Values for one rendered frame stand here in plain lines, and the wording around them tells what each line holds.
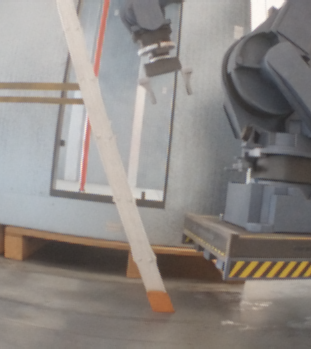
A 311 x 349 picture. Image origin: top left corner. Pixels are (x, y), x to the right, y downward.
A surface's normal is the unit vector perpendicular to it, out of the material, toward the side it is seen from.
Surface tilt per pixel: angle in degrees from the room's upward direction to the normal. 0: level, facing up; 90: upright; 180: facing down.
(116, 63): 90
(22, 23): 90
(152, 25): 90
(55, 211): 90
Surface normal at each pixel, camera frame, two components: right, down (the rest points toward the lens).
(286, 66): -0.43, -0.06
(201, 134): 0.00, -0.02
